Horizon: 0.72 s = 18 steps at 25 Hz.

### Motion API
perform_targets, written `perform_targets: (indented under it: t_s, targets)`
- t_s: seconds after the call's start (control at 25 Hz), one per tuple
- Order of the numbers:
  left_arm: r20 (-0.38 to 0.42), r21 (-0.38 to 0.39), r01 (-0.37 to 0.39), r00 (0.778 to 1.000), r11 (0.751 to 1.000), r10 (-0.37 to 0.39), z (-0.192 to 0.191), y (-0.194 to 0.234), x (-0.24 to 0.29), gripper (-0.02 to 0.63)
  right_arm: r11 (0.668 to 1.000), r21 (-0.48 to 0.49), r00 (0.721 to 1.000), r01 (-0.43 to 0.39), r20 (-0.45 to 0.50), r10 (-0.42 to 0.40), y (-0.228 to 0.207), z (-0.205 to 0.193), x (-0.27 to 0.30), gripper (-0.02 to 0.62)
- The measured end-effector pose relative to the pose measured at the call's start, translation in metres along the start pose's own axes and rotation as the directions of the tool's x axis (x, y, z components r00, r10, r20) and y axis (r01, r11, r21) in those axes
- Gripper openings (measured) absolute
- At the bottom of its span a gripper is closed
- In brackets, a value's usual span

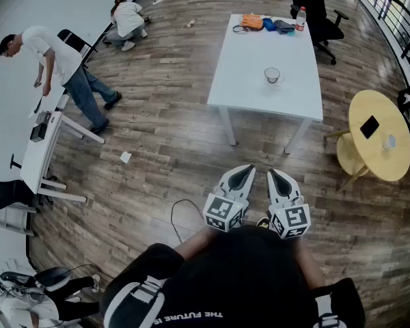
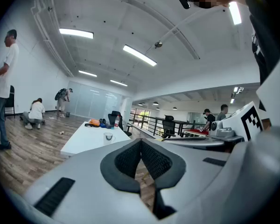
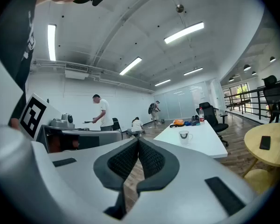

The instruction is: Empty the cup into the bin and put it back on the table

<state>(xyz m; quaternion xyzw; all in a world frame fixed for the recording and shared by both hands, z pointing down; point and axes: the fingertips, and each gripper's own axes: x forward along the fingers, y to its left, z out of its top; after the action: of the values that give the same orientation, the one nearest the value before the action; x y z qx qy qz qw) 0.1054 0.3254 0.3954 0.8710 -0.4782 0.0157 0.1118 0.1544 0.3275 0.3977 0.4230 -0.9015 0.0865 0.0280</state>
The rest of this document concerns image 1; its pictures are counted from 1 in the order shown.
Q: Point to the metal stepladder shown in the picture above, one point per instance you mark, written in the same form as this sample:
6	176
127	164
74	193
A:
7	219

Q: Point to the clear plastic water bottle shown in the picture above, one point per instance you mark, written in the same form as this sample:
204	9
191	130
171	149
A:
300	20

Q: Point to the person's right shoe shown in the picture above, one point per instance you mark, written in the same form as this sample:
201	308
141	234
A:
263	222

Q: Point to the black folding chair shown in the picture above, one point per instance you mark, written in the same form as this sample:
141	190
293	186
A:
73	41

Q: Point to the person's right forearm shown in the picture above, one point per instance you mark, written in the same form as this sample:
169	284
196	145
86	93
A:
311	261

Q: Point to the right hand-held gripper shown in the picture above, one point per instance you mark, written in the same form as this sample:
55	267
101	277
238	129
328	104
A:
290	219

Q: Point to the white power strip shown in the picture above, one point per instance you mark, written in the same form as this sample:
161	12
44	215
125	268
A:
158	1

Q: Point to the black smartphone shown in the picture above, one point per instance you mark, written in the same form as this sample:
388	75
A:
369	127

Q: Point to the grey cloth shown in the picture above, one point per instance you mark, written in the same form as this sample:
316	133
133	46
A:
283	26

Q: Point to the white rectangular table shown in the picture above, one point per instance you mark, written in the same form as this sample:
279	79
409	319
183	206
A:
259	53

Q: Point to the white paper scrap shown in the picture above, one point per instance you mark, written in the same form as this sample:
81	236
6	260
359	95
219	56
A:
125	157

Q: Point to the black metal railing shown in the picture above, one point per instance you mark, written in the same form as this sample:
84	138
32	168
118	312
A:
396	15

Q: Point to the round wooden side table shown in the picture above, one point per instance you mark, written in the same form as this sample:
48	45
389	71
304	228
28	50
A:
379	159

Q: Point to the white desk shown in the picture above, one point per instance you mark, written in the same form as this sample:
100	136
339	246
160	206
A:
37	159

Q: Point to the blue pouch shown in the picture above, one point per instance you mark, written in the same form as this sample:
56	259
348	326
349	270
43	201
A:
269	24

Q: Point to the black device box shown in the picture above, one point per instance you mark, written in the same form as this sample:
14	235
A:
39	130

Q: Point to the orange bag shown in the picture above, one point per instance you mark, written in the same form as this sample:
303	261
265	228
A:
251	22

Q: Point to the person's left forearm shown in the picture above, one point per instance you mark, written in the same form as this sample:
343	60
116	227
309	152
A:
198	243

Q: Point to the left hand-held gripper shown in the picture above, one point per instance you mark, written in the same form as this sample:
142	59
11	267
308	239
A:
222	212

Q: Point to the small floor litter can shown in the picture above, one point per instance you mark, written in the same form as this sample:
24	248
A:
191	23

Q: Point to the person's black t-shirt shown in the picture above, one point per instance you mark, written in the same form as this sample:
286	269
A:
246	279

